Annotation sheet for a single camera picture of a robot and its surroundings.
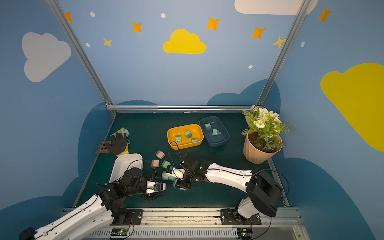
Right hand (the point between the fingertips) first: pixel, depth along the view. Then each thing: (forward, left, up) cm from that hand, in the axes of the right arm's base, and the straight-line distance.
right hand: (180, 178), depth 81 cm
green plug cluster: (+34, -1, -6) cm, 35 cm away
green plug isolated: (+30, -6, -6) cm, 31 cm away
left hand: (-2, +9, +3) cm, 10 cm away
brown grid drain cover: (+19, +56, -6) cm, 60 cm away
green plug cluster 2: (+10, +11, -4) cm, 15 cm away
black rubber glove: (+23, +45, -5) cm, 51 cm away
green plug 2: (+3, +10, -4) cm, 11 cm away
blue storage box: (+28, -18, -3) cm, 34 cm away
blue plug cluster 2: (+2, +5, -5) cm, 8 cm away
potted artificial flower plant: (+22, -45, +15) cm, 52 cm away
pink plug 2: (+10, +17, -5) cm, 20 cm away
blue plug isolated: (+38, -21, -6) cm, 44 cm away
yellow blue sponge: (+34, +48, -5) cm, 59 cm away
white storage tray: (+9, +38, -6) cm, 40 cm away
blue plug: (-3, +3, -1) cm, 4 cm away
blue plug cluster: (+43, -16, -5) cm, 46 cm away
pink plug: (+16, +15, -5) cm, 23 cm away
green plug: (+30, +6, -6) cm, 32 cm away
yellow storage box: (+33, +1, -7) cm, 34 cm away
